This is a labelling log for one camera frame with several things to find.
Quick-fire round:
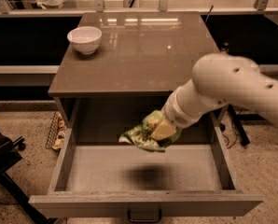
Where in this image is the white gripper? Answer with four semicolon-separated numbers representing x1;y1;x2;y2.
151;88;205;141

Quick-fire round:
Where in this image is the green jalapeno chip bag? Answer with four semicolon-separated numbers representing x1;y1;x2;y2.
118;110;182;152

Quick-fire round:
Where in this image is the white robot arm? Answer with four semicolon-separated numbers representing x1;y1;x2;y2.
151;53;278;140

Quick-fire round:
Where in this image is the open grey top drawer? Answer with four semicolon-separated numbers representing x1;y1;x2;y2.
28;97;264;218

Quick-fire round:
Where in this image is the black stand leg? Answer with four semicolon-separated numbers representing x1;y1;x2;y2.
228;105;250;147

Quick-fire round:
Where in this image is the white ceramic bowl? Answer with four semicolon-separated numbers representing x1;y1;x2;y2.
67;26;102;54

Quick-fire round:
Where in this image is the black office chair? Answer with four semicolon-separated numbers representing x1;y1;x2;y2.
0;133;57;224

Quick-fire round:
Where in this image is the black drawer handle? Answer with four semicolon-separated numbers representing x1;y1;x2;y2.
127;209;162;224

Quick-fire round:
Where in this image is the wire basket with snacks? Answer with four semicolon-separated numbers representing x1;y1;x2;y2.
46;111;66;153

